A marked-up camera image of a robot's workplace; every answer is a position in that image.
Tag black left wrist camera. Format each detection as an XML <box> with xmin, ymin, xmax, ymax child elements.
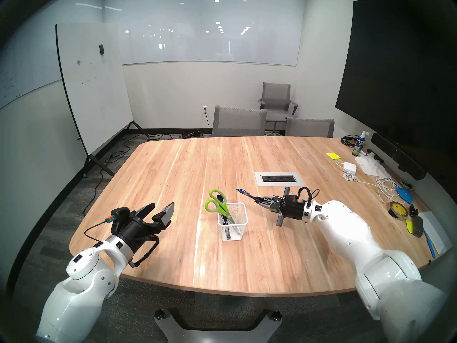
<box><xmin>106</xmin><ymin>207</ymin><xmax>131</xmax><ymax>236</ymax></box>

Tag silver table power outlet panel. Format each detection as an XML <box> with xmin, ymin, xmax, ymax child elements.
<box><xmin>254</xmin><ymin>172</ymin><xmax>305</xmax><ymax>187</ymax></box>

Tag rolling whiteboard on black stand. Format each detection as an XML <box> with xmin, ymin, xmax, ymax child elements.
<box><xmin>55</xmin><ymin>23</ymin><xmax>150</xmax><ymax>177</ymax></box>

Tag white charger cable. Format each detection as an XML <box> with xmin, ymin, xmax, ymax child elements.
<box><xmin>336</xmin><ymin>162</ymin><xmax>407</xmax><ymax>205</ymax></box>

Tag yellow and black block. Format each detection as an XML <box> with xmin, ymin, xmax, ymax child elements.
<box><xmin>405</xmin><ymin>215</ymin><xmax>425</xmax><ymax>238</ymax></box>

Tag gray swivel chair with armrests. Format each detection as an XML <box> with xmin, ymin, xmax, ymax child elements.
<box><xmin>258</xmin><ymin>82</ymin><xmax>298</xmax><ymax>134</ymax></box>

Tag white paper sheet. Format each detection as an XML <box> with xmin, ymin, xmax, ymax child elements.
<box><xmin>418</xmin><ymin>212</ymin><xmax>453</xmax><ymax>255</ymax></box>

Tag black permanent marker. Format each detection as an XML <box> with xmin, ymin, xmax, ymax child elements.
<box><xmin>219</xmin><ymin>212</ymin><xmax>240</xmax><ymax>237</ymax></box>

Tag blue ballpoint pen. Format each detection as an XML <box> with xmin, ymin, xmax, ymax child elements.
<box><xmin>236</xmin><ymin>188</ymin><xmax>259</xmax><ymax>203</ymax></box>

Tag black sleeved left gripper cable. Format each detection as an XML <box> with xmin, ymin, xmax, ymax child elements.
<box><xmin>129</xmin><ymin>235</ymin><xmax>160</xmax><ymax>269</ymax></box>

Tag flat blue plastic object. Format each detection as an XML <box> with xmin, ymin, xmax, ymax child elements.
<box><xmin>395</xmin><ymin>187</ymin><xmax>415</xmax><ymax>204</ymax></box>

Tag black and yellow tape roll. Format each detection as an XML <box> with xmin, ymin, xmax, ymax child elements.
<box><xmin>388</xmin><ymin>201</ymin><xmax>411</xmax><ymax>220</ymax></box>

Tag black video sound bar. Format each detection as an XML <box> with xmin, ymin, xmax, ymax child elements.
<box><xmin>371</xmin><ymin>133</ymin><xmax>427</xmax><ymax>181</ymax></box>

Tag crumpled white tissue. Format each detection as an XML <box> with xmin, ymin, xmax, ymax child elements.
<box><xmin>354</xmin><ymin>155</ymin><xmax>390</xmax><ymax>178</ymax></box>

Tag wide wall glass whiteboard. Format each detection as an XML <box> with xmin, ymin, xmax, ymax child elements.
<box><xmin>104</xmin><ymin>0</ymin><xmax>306</xmax><ymax>67</ymax></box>

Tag green handled scissors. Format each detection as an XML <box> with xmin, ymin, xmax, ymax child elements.
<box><xmin>205</xmin><ymin>189</ymin><xmax>236</xmax><ymax>225</ymax></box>

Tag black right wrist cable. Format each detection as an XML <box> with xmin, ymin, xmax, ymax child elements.
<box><xmin>298</xmin><ymin>187</ymin><xmax>320</xmax><ymax>204</ymax></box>

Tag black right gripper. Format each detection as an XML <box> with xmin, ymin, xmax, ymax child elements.
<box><xmin>255</xmin><ymin>187</ymin><xmax>307</xmax><ymax>227</ymax></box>

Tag white mesh pen holder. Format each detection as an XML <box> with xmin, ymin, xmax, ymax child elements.
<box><xmin>217</xmin><ymin>202</ymin><xmax>249</xmax><ymax>242</ymax></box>

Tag wall whiteboard with handwriting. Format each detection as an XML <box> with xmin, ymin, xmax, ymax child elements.
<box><xmin>0</xmin><ymin>10</ymin><xmax>65</xmax><ymax>110</ymax></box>

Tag gray robot base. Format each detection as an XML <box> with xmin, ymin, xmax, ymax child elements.
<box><xmin>154</xmin><ymin>307</ymin><xmax>286</xmax><ymax>343</ymax></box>

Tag gray mesh office chair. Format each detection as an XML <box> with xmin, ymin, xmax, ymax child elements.
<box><xmin>285</xmin><ymin>117</ymin><xmax>335</xmax><ymax>138</ymax></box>
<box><xmin>212</xmin><ymin>105</ymin><xmax>267</xmax><ymax>138</ymax></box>

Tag thin black left camera cable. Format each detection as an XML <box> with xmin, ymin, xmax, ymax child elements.
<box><xmin>84</xmin><ymin>220</ymin><xmax>110</xmax><ymax>243</ymax></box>

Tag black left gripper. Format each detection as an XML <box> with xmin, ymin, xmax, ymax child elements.
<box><xmin>117</xmin><ymin>202</ymin><xmax>176</xmax><ymax>256</ymax></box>

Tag long black floor cable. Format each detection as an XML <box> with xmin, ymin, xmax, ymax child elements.
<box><xmin>83</xmin><ymin>133</ymin><xmax>179</xmax><ymax>218</ymax></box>

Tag large black wall television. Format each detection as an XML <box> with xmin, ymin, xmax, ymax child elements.
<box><xmin>335</xmin><ymin>0</ymin><xmax>457</xmax><ymax>160</ymax></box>

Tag whiteboard cleaner spray bottle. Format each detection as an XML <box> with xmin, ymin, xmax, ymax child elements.
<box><xmin>352</xmin><ymin>131</ymin><xmax>368</xmax><ymax>157</ymax></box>

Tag thin blue stick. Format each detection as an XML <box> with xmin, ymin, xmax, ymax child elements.
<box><xmin>423</xmin><ymin>229</ymin><xmax>437</xmax><ymax>259</ymax></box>

